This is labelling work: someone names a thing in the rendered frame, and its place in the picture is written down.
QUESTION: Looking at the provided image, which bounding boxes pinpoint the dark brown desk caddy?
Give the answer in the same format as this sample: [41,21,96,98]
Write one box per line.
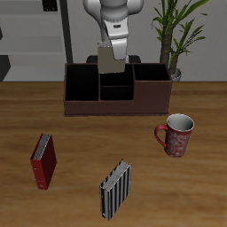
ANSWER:
[63,62,173,117]

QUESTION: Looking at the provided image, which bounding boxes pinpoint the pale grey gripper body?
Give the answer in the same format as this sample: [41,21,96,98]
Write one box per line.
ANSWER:
[97,41,127,74]

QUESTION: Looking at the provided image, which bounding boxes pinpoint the red patterned mug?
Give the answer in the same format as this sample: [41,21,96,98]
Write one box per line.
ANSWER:
[153,113,196,159]

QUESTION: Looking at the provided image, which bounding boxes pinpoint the red book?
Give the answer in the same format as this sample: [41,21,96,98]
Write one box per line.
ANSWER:
[29,132,58,191]

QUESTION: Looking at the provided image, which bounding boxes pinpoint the green pot plant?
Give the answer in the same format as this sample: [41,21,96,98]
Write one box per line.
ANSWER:
[151,0,210,83]

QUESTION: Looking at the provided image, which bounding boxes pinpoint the small black box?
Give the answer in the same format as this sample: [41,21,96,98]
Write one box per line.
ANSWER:
[42,0,59,12]

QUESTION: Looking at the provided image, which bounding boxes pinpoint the black white striped book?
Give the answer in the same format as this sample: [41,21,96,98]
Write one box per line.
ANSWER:
[98,159,133,222]

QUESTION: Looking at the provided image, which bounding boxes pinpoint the flat black base plate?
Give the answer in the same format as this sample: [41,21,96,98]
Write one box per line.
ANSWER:
[85,54,142,65]

